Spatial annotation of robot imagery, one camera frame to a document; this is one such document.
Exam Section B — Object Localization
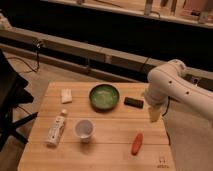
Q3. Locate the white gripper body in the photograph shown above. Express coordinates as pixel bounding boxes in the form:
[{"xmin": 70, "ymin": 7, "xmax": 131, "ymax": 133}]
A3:
[{"xmin": 144, "ymin": 90, "xmax": 168, "ymax": 107}]

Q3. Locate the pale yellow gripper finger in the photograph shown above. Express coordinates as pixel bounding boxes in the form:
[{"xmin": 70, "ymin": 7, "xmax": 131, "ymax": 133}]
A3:
[{"xmin": 148, "ymin": 106, "xmax": 162, "ymax": 122}]

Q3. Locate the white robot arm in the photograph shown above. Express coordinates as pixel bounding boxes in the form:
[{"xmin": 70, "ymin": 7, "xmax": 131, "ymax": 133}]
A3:
[{"xmin": 144, "ymin": 59, "xmax": 213, "ymax": 121}]

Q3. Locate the green ceramic bowl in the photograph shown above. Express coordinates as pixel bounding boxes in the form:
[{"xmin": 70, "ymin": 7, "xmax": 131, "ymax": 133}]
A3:
[{"xmin": 89, "ymin": 84, "xmax": 120, "ymax": 110}]

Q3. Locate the white ceramic cup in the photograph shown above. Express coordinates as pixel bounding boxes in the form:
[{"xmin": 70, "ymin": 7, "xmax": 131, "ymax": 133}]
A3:
[{"xmin": 74, "ymin": 119, "xmax": 94, "ymax": 143}]

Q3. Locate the black rectangular block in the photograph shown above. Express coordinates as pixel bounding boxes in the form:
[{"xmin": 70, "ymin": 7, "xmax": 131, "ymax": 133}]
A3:
[{"xmin": 124, "ymin": 97, "xmax": 144, "ymax": 108}]

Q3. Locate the orange carrot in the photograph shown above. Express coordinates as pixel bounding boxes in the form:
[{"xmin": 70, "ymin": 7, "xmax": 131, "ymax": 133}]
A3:
[{"xmin": 131, "ymin": 133, "xmax": 143, "ymax": 155}]

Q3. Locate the white folded cloth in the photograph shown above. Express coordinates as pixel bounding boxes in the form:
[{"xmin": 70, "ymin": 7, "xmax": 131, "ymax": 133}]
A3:
[{"xmin": 61, "ymin": 89, "xmax": 72, "ymax": 104}]

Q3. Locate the white plastic bottle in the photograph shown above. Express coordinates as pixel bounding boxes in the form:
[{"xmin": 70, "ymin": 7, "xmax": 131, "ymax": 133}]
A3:
[{"xmin": 46, "ymin": 109, "xmax": 67, "ymax": 147}]

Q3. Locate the black cable on floor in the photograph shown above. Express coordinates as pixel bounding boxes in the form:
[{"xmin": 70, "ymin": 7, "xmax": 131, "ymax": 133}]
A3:
[{"xmin": 6, "ymin": 39, "xmax": 44, "ymax": 74}]

